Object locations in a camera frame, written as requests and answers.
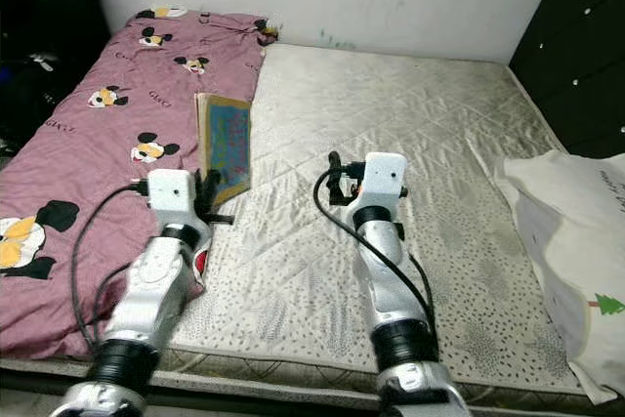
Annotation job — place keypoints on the blue and yellow children's book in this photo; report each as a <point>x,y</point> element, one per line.
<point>227,139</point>

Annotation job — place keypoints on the white pillow with green tree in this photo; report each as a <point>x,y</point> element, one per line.
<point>566,231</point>

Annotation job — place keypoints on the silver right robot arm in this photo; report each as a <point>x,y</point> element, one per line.
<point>391,290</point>

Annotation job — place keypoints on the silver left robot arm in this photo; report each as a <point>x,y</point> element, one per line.
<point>156,290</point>

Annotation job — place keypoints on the white quilted mattress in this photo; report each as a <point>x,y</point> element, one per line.
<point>400,104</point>

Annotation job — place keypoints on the pink Mickey Mouse bedsheet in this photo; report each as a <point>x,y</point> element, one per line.
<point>78,192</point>

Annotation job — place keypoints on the black luggage pile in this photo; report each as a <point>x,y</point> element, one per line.
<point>39,95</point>

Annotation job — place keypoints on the dark tufted headboard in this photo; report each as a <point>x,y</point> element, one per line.
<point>576,46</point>

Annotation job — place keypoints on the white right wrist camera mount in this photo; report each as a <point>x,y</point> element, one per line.
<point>386,181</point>

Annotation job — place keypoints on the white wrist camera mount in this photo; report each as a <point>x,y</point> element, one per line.
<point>171,197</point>
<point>386,181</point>

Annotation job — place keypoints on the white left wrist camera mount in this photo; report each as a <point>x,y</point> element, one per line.
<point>171,197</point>

